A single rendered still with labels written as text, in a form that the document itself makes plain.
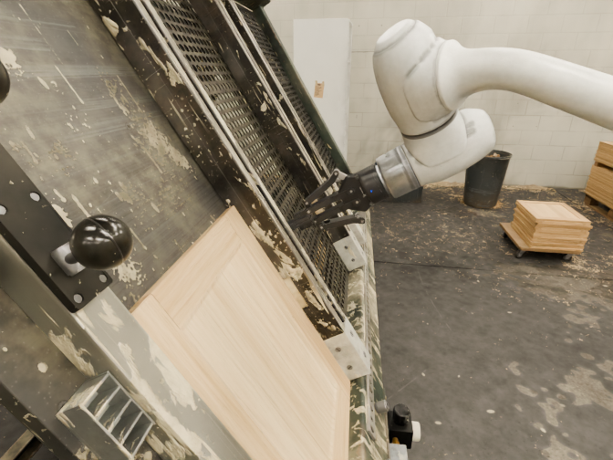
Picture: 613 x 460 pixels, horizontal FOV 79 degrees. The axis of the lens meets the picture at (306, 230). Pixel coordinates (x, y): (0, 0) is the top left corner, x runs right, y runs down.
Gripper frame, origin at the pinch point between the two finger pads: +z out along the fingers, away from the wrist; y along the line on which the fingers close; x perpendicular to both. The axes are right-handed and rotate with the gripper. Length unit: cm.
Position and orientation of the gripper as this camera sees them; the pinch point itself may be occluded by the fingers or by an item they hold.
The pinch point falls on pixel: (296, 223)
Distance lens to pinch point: 80.3
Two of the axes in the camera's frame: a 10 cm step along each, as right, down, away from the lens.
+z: -8.5, 4.2, 3.1
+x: -1.4, 3.9, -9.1
